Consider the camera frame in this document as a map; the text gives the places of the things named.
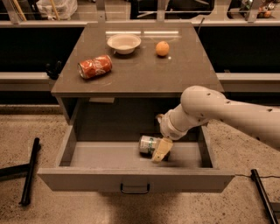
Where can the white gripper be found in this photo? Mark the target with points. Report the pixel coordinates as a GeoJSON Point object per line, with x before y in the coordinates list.
{"type": "Point", "coordinates": [170, 128]}

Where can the green white 7up can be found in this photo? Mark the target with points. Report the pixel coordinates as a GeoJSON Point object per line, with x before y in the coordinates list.
{"type": "Point", "coordinates": [147, 144]}

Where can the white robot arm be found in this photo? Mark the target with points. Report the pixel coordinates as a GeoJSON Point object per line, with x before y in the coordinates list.
{"type": "Point", "coordinates": [198, 105]}

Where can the grey counter cabinet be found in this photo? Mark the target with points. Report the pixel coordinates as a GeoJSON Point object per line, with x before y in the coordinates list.
{"type": "Point", "coordinates": [142, 73]}

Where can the open grey top drawer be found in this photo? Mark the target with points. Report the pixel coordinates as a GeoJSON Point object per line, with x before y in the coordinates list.
{"type": "Point", "coordinates": [100, 151]}

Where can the red coca-cola can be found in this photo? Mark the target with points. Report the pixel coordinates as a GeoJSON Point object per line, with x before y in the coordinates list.
{"type": "Point", "coordinates": [90, 68]}

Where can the orange fruit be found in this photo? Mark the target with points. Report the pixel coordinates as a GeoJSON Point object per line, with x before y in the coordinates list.
{"type": "Point", "coordinates": [162, 48]}

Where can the white bowl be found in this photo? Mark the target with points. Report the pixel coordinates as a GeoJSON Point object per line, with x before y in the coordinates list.
{"type": "Point", "coordinates": [124, 43]}

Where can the black stand leg right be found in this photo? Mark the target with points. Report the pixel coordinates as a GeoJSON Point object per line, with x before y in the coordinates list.
{"type": "Point", "coordinates": [272, 209]}

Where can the black stand leg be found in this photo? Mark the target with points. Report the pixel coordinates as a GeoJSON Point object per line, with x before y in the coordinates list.
{"type": "Point", "coordinates": [23, 171]}
{"type": "Point", "coordinates": [272, 209]}

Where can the black clamp object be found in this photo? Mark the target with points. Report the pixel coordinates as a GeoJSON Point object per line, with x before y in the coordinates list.
{"type": "Point", "coordinates": [53, 71]}

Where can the black stand leg left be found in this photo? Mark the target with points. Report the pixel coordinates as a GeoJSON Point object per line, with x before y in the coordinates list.
{"type": "Point", "coordinates": [23, 171]}

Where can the white plastic bag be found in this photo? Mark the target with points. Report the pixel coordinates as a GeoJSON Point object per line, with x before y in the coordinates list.
{"type": "Point", "coordinates": [57, 9]}

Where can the black drawer handle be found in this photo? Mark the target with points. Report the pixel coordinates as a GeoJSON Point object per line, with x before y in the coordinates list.
{"type": "Point", "coordinates": [134, 189]}

